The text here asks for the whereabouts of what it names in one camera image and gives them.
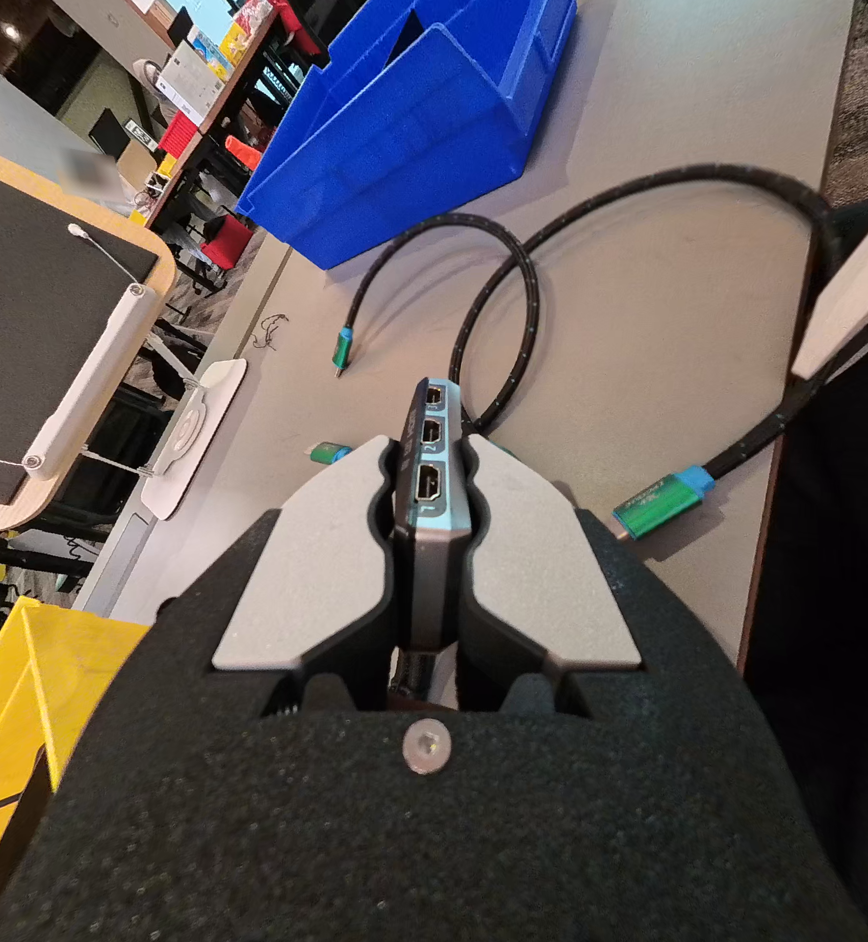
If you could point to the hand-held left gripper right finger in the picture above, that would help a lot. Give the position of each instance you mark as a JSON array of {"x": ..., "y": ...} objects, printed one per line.
[{"x": 544, "y": 574}]

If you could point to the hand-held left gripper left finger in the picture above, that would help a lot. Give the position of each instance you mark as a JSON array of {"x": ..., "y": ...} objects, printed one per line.
[{"x": 309, "y": 567}]

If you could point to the grey HDMI switch box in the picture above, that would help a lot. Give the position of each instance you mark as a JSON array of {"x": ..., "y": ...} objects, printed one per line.
[{"x": 434, "y": 581}]

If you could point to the grey desk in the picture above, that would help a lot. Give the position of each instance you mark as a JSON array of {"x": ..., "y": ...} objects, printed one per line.
[{"x": 625, "y": 316}]

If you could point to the large yellow plastic bin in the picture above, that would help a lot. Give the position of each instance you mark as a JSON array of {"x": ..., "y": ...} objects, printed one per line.
[{"x": 7, "y": 699}]

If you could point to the red chair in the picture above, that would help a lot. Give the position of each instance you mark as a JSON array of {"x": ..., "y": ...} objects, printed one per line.
[{"x": 226, "y": 243}]

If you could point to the wooden board with black mat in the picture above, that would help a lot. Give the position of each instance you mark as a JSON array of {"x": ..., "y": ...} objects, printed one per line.
[{"x": 29, "y": 309}]

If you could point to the white panel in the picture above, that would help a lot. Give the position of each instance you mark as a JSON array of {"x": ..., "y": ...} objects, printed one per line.
[{"x": 853, "y": 294}]

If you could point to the blue plastic bin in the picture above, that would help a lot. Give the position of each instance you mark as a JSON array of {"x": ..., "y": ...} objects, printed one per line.
[{"x": 404, "y": 147}]

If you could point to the shelving with boxes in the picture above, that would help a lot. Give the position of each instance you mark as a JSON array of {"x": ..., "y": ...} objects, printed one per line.
[{"x": 191, "y": 81}]

